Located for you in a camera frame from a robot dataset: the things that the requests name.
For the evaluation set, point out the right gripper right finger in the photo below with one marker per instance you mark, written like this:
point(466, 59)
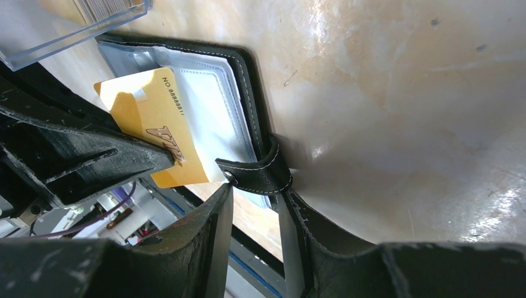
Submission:
point(321, 259)

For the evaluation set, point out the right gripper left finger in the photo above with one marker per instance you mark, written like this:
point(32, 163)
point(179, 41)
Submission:
point(186, 259)

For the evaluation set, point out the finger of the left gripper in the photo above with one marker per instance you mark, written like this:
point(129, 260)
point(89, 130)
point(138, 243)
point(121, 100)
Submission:
point(69, 160)
point(38, 82)

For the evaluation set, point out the clear plastic card box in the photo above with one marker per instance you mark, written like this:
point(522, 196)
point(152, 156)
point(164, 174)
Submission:
point(29, 33)

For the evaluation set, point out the gold credit card stack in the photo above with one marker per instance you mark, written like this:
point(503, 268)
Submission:
point(90, 11)

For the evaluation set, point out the black card holder wallet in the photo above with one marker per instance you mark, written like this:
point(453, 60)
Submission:
point(217, 89)

